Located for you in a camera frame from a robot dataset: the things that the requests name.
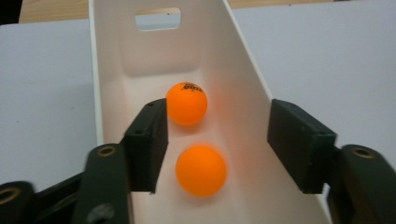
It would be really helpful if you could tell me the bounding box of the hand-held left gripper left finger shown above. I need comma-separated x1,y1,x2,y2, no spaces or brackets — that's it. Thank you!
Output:
122,97,170,194

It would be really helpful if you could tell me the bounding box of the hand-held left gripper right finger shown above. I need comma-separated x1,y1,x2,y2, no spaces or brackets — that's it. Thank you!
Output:
266,98,338,195

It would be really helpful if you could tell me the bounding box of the orange ball with black print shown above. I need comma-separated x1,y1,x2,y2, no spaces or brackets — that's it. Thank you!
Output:
164,81,209,127

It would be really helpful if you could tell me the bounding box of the plain orange ball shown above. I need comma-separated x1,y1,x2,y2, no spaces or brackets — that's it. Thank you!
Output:
175,144,228,198

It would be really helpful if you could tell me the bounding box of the long white plastic bin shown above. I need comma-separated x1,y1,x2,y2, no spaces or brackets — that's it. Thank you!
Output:
88,0,332,224

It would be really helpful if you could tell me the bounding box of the white board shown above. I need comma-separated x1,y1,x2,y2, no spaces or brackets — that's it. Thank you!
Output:
0,0,396,194

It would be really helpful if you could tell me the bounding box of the wooden table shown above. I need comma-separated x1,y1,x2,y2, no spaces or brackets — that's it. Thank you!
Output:
18,0,336,24

